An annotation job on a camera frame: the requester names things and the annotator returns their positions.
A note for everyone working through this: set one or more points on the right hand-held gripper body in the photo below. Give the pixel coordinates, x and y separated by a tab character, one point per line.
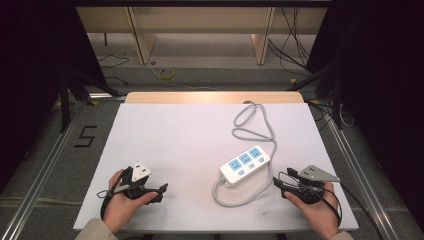
316	174

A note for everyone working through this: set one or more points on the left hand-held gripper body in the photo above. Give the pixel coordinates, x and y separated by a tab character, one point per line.
140	172

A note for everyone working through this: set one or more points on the white power strip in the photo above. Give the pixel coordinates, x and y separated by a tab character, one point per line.
245	165

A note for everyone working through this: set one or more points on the person's left hand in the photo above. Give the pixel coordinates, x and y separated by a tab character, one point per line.
124	207

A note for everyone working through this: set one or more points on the person's right hand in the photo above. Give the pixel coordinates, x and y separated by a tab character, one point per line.
316	213

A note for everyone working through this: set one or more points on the black metal stand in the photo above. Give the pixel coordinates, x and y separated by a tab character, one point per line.
65	100
337	100

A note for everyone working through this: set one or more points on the yellow tape roll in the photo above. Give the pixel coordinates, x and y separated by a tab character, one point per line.
160	74

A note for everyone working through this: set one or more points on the black curtain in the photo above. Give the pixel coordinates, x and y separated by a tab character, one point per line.
390	83
30	66

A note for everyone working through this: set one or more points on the beige wooden desk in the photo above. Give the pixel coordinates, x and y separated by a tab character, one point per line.
200	20

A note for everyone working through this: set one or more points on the aluminium floor rail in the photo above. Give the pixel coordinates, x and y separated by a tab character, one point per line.
40	180
363	186

